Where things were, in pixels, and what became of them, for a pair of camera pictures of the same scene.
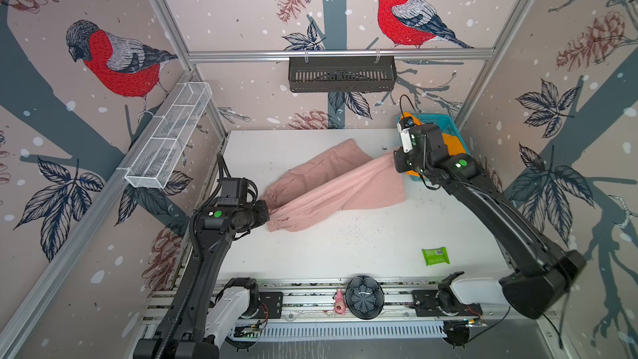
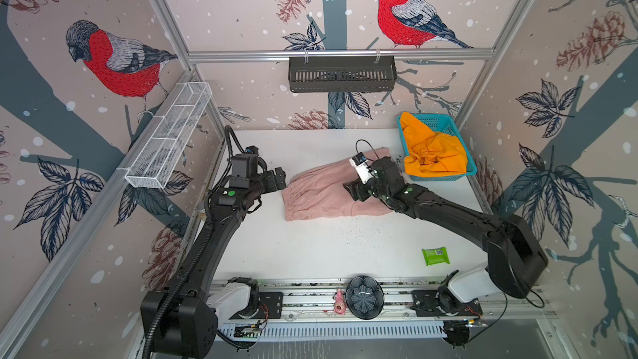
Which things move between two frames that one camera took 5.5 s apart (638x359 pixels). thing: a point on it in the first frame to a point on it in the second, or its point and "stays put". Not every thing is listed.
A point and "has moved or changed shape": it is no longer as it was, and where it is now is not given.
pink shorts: (341, 177) has moved or changed shape
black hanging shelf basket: (342, 74) stays put
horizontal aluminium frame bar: (342, 56) stays put
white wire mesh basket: (168, 135) stays put
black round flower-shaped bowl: (365, 297) stays put
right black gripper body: (408, 162) to (371, 188)
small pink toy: (340, 306) stays put
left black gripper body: (254, 213) to (263, 183)
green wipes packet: (435, 255) stays put
